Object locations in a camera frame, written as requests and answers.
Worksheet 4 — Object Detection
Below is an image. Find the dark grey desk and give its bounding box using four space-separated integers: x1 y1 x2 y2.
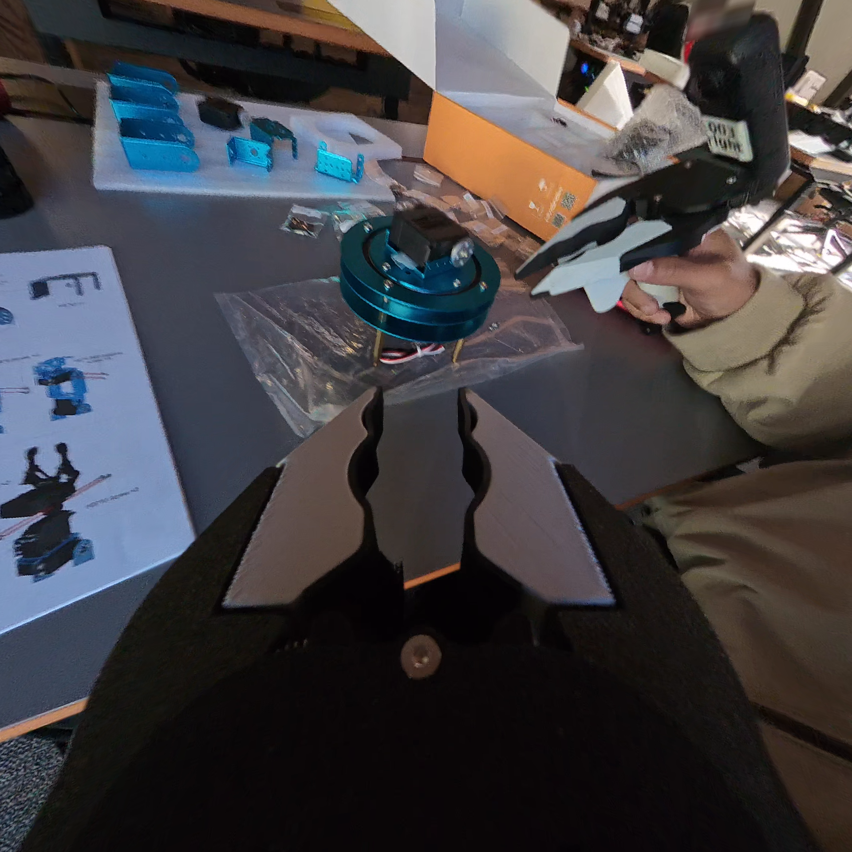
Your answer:
0 113 766 743

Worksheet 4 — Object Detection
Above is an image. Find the printed instruction sheet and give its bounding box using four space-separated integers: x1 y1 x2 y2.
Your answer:
0 246 195 633

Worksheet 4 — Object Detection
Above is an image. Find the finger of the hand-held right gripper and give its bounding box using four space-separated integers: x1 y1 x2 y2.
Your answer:
514 196 635 280
531 221 675 315

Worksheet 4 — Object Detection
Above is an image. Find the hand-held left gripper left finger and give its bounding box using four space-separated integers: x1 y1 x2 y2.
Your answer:
221 386 406 643

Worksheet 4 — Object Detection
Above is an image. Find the orange cardboard box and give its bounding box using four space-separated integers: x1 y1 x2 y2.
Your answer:
326 0 633 242

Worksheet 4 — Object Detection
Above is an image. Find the white foam sheet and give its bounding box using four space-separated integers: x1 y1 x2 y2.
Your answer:
92 80 397 201

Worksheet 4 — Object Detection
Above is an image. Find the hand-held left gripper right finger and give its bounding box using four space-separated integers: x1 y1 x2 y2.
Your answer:
457 388 618 643

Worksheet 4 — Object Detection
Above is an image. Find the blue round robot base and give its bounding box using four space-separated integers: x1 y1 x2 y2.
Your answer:
339 216 501 363

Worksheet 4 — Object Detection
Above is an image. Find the black servo with white horn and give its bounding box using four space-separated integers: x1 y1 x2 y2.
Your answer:
197 96 250 130

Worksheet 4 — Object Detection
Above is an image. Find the large clear plastic bag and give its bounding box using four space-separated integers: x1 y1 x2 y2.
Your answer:
214 276 585 437

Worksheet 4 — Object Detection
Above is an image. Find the pile of small screw bags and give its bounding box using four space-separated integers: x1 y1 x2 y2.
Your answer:
280 166 543 257

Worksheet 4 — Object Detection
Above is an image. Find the set of blue metal brackets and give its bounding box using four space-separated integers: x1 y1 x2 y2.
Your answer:
106 62 366 186

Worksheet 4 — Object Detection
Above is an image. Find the black servo motor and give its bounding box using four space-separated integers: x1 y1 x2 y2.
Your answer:
387 208 475 280

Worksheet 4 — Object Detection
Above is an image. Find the bubble wrap bundle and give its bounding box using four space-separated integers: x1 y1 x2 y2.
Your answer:
602 87 710 174

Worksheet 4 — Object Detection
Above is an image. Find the person's right hand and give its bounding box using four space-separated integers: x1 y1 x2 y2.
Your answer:
619 229 761 328

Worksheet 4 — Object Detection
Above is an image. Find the white foam insert with cutout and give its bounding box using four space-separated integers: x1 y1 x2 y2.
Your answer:
289 113 400 167

